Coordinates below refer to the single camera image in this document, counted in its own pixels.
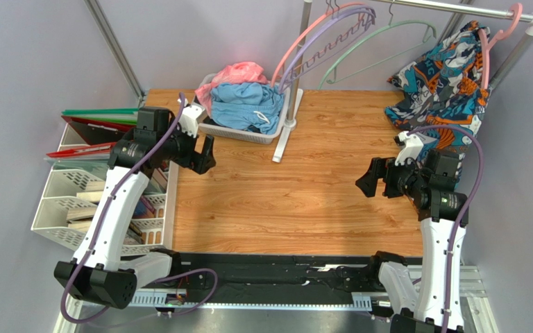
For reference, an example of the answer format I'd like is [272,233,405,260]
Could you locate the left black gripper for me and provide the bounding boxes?
[158,119,216,175]

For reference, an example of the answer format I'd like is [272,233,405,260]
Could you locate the light blue shorts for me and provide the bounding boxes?
[210,83,285,135]

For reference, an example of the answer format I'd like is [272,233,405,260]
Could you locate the mint green hanger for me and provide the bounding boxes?
[318,11,438,89]

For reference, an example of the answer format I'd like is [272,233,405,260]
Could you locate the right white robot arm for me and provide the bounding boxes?
[355,149,467,332]

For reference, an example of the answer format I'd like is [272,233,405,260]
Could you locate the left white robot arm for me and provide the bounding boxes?
[53,103,216,309]

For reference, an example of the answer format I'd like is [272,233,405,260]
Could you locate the colourful patterned shorts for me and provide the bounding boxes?
[384,20,493,158]

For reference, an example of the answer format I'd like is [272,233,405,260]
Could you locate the purple hanger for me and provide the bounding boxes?
[274,4,377,93]

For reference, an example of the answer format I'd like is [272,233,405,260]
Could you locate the pink hanger with shorts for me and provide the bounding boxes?
[478,3,523,90]

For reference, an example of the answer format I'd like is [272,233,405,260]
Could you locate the white plastic basket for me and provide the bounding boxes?
[197,88,291,144]

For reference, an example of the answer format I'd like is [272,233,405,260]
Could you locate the green folder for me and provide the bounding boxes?
[61,108,138,122]

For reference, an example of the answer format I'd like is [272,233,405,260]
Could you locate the pink garment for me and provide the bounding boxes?
[195,61,270,115]

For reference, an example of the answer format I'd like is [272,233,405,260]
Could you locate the red clipboard folder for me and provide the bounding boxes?
[46,142,116,160]

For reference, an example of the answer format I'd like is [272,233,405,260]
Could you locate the dark red folder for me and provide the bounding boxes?
[61,116,134,145]

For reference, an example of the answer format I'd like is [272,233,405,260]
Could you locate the white file organiser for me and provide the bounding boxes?
[31,122,180,259]

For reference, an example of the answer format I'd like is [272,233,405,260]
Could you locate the metal clothes rack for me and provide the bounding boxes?
[271,0,533,163]

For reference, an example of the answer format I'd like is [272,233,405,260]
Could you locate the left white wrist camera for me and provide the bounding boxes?
[179,103,206,138]

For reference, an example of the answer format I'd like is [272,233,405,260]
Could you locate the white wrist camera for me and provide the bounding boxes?
[394,131,424,166]
[179,103,206,138]

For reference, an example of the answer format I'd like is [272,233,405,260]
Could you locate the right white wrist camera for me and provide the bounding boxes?
[394,131,424,166]

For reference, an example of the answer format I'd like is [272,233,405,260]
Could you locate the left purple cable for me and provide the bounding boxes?
[59,92,219,324]

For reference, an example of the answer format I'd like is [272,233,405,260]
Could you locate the purple cable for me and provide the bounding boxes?
[59,92,219,324]
[407,124,485,333]

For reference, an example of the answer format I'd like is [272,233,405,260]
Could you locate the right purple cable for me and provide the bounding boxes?
[407,124,485,333]

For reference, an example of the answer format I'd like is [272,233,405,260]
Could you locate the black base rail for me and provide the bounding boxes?
[130,251,425,308]

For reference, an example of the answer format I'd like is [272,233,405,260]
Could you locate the aluminium frame post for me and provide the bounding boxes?
[84,0,146,106]

